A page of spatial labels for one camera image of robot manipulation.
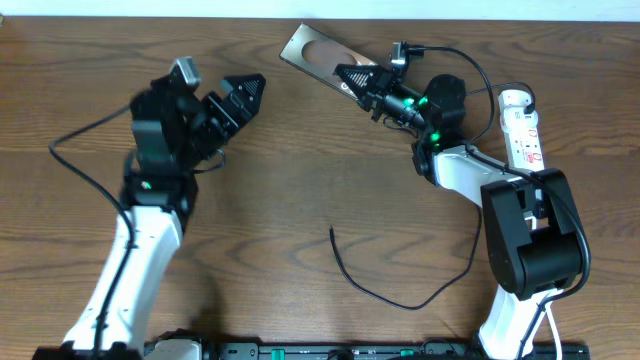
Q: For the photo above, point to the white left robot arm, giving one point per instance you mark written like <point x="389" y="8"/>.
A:
<point x="174" y="132"/>

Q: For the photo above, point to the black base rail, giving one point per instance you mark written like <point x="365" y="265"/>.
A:
<point x="191" y="349"/>

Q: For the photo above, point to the Galaxy smartphone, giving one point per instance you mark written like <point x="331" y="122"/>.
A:
<point x="317" y="55"/>

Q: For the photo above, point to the white power strip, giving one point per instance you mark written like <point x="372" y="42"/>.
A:
<point x="519" y="126"/>

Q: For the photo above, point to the black USB plug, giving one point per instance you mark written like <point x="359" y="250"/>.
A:
<point x="530" y="108"/>

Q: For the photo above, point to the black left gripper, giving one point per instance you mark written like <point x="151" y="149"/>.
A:
<point x="210" y="106"/>

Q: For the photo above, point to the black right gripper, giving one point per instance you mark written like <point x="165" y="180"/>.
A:
<point x="376" y="77"/>

